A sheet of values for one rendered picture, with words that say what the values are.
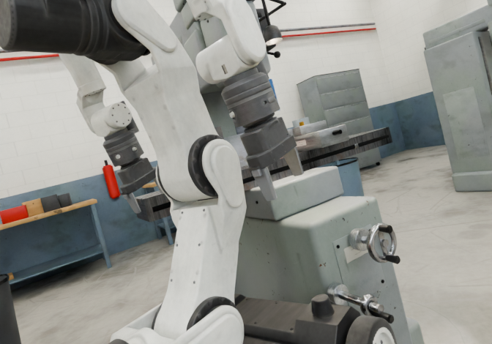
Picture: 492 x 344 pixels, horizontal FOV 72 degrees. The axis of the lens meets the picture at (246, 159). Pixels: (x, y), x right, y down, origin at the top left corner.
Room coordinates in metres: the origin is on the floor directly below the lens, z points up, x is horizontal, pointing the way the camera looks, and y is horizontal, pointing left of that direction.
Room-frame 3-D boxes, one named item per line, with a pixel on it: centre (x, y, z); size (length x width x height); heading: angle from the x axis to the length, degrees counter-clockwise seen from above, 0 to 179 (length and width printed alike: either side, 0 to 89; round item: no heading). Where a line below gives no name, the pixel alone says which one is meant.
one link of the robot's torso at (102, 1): (0.70, 0.20, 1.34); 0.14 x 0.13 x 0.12; 50
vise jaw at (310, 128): (1.53, -0.32, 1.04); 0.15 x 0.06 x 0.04; 115
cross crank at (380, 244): (1.03, -0.31, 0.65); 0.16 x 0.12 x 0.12; 28
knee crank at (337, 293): (0.94, -0.20, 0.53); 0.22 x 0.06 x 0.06; 28
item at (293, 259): (1.45, -0.09, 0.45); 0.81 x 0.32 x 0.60; 28
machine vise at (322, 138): (1.55, -0.31, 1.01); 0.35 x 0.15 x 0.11; 25
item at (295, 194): (1.47, -0.08, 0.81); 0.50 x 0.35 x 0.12; 28
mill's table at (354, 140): (1.50, -0.13, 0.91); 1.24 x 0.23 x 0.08; 118
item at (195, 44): (1.64, 0.01, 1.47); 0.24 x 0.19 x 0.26; 118
